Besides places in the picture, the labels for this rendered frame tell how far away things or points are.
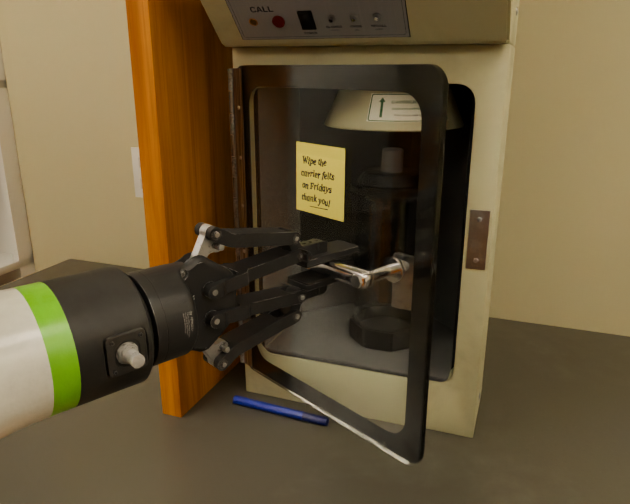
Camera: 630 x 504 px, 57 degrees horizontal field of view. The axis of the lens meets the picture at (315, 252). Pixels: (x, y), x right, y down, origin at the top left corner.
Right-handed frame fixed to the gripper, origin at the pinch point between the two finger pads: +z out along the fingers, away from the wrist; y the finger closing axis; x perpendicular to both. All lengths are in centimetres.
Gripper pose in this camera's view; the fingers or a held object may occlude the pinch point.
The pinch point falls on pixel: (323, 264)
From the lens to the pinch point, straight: 57.8
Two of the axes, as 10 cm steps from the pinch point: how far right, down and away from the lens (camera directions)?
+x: -6.8, -2.2, 7.0
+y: 0.0, -9.5, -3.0
